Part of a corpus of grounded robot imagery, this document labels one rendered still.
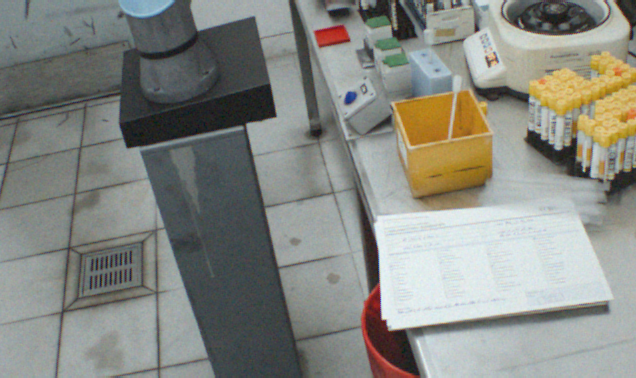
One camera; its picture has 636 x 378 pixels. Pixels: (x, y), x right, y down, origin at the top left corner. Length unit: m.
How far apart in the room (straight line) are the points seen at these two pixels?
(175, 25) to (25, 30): 2.02
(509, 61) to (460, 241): 0.42
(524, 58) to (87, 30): 2.27
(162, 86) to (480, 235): 0.65
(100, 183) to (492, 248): 2.07
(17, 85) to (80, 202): 0.77
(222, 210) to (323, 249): 0.93
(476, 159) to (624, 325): 0.35
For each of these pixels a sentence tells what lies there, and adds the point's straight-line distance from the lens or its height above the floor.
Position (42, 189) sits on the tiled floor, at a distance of 3.15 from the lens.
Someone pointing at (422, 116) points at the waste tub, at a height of 0.94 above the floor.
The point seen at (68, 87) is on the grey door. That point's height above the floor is 0.09.
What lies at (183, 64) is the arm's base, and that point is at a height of 1.01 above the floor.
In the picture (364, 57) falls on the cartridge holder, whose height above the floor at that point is 0.89.
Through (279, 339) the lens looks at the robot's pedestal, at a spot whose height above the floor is 0.29.
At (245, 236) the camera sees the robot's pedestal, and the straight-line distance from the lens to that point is 1.69.
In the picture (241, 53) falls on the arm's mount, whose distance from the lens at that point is 1.62.
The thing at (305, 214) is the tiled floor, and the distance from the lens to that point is 2.68.
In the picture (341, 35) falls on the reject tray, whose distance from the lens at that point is 1.78.
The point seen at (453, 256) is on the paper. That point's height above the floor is 0.89.
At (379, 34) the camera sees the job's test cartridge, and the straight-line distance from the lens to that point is 1.63.
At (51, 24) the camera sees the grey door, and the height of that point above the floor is 0.38.
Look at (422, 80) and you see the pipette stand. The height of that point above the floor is 0.95.
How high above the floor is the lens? 1.71
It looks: 38 degrees down
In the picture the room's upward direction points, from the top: 10 degrees counter-clockwise
